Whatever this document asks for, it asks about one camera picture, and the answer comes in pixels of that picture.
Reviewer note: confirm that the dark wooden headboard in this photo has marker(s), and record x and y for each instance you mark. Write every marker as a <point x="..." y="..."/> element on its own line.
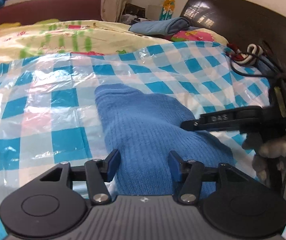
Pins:
<point x="241" y="23"/>

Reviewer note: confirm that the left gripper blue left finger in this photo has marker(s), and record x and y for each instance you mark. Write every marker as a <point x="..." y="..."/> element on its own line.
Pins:
<point x="98" y="172"/>

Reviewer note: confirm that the blue checkered plastic sheet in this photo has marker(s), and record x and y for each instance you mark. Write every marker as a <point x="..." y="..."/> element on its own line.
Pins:
<point x="47" y="103"/>

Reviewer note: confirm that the folded blue grey cloth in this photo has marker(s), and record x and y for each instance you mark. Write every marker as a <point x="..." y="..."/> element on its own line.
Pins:
<point x="164" y="27"/>

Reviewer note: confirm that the yellow cartoon decoration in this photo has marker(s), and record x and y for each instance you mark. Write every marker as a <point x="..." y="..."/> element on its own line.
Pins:
<point x="167" y="10"/>

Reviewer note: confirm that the blue yellow-striped knit sweater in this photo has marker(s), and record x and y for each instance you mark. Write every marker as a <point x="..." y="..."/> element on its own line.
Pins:
<point x="145" y="128"/>

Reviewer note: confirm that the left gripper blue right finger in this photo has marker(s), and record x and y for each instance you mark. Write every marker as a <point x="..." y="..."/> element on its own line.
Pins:
<point x="186" y="177"/>

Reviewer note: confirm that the dark red window bench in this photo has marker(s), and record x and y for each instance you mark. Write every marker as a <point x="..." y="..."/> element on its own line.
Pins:
<point x="30" y="12"/>

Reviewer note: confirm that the red white striped cloth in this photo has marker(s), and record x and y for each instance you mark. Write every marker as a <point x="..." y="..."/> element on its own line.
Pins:
<point x="247" y="58"/>

